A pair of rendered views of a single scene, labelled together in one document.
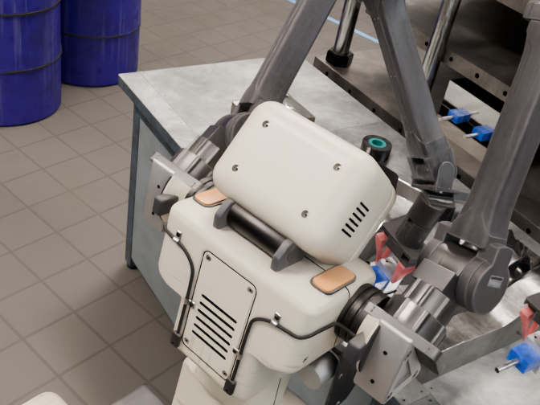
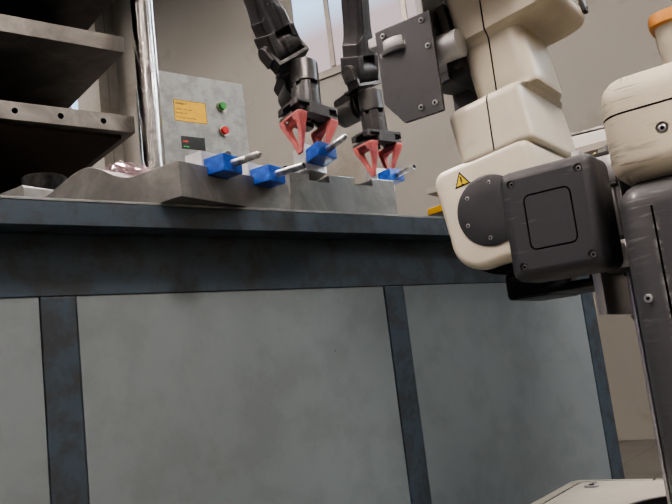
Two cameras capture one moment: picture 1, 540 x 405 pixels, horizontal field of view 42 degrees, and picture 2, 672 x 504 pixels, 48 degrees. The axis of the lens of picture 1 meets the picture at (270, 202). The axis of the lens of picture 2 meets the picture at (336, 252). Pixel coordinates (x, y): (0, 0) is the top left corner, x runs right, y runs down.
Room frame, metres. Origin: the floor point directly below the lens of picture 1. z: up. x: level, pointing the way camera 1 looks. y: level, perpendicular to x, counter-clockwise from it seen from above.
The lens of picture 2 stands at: (1.09, 1.13, 0.52)
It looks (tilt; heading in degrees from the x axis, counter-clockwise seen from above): 9 degrees up; 270
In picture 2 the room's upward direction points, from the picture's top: 7 degrees counter-clockwise
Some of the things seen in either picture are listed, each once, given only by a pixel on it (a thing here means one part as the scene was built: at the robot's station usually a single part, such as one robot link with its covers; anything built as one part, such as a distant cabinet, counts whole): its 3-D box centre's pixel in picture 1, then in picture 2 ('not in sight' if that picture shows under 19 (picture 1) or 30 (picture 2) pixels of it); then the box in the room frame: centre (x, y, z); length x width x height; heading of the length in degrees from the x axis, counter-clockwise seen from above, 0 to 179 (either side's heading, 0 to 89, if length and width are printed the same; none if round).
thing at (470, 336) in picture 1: (473, 284); (273, 217); (1.21, -0.48, 0.87); 0.50 x 0.26 x 0.14; 129
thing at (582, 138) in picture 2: not in sight; (594, 144); (-0.23, -2.43, 1.46); 0.36 x 0.35 x 0.09; 145
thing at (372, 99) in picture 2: not in sight; (369, 103); (0.97, -0.55, 1.12); 0.07 x 0.06 x 0.07; 132
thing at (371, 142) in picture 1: (375, 148); (44, 187); (1.61, -0.24, 0.93); 0.08 x 0.08 x 0.04
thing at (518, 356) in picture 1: (521, 359); (394, 175); (0.93, -0.51, 0.94); 0.13 x 0.05 x 0.05; 128
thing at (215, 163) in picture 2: not in sight; (227, 165); (1.23, 0.00, 0.86); 0.13 x 0.05 x 0.05; 146
